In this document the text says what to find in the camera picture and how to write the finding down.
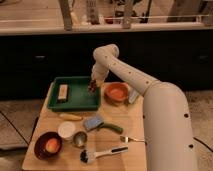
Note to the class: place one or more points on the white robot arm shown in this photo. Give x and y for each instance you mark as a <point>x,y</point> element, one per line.
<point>167,123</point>

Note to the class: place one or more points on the white cup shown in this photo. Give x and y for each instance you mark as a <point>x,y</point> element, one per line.
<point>66,130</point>

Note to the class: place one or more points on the green cucumber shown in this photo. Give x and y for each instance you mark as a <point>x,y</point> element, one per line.
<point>112,127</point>

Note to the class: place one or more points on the orange fruit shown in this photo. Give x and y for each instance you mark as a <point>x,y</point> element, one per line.
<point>52,145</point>

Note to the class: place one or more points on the orange bowl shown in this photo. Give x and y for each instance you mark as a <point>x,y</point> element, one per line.
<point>116,92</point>

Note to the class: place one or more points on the dark red bowl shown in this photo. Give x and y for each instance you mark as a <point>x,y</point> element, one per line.
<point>39,148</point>

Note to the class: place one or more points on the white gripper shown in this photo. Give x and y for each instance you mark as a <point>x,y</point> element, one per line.
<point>98,74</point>

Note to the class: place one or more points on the dark purple grapes bunch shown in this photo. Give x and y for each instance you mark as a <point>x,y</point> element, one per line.
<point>92,86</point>

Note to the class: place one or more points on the wooden block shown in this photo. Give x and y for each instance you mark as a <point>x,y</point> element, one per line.
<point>63,92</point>

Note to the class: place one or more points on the blue sponge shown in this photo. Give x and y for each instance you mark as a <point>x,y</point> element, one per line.
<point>92,123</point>

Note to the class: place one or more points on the small metal cup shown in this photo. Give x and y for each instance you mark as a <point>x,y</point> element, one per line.
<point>80,139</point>

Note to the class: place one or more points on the green plastic tray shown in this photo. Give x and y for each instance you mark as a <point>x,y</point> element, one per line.
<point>78,96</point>

